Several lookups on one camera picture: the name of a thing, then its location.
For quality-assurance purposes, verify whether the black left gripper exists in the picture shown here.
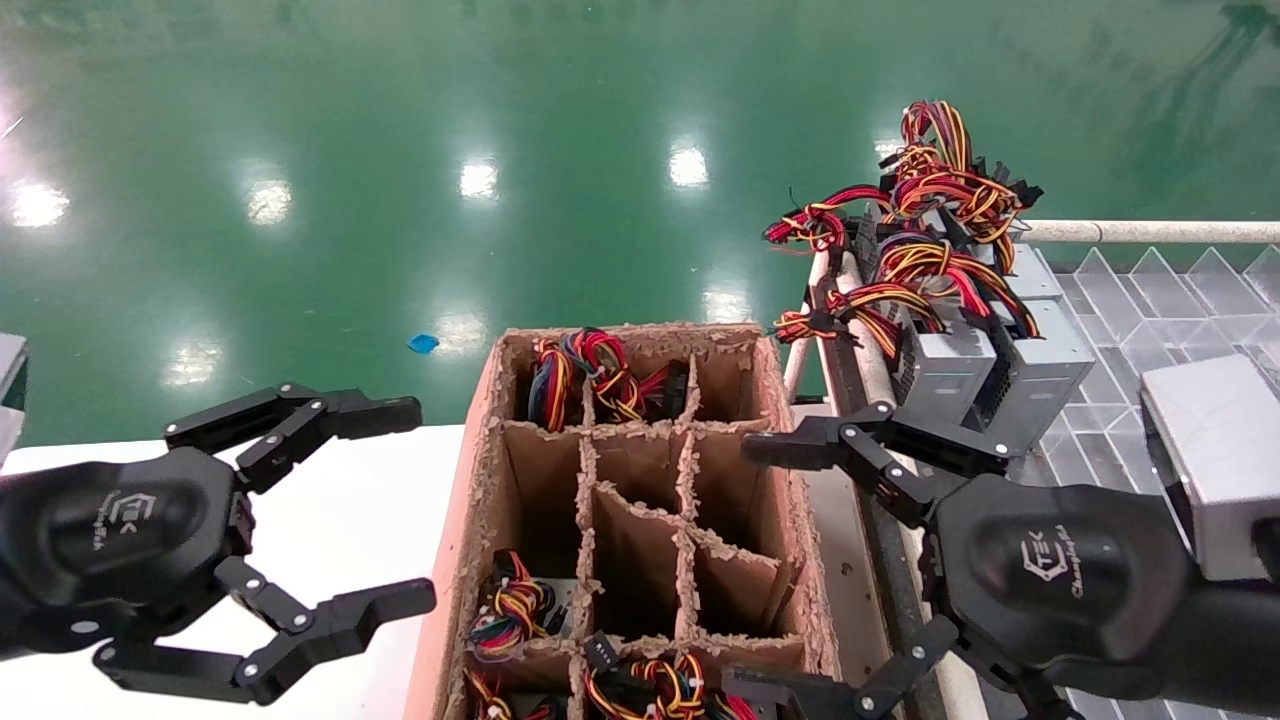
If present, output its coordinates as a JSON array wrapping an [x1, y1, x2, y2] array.
[[0, 382, 438, 707]]

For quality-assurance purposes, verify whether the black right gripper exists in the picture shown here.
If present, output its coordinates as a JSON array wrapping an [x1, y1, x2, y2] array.
[[720, 402, 1206, 720]]

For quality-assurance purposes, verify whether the brown divided cardboard box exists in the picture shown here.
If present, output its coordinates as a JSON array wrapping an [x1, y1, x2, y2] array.
[[404, 321, 847, 720]]

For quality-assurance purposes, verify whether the grey metal block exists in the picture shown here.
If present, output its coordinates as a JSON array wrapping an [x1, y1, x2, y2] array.
[[0, 333, 29, 467]]

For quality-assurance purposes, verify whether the beige conveyor side rail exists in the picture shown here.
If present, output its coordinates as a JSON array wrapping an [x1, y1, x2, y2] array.
[[780, 245, 993, 720]]

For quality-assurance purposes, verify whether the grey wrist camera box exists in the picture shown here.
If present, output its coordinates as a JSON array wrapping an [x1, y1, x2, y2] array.
[[1140, 355, 1280, 583]]

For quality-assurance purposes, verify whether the white horizontal pipe rail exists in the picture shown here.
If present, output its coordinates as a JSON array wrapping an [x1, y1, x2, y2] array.
[[1018, 219, 1280, 247]]

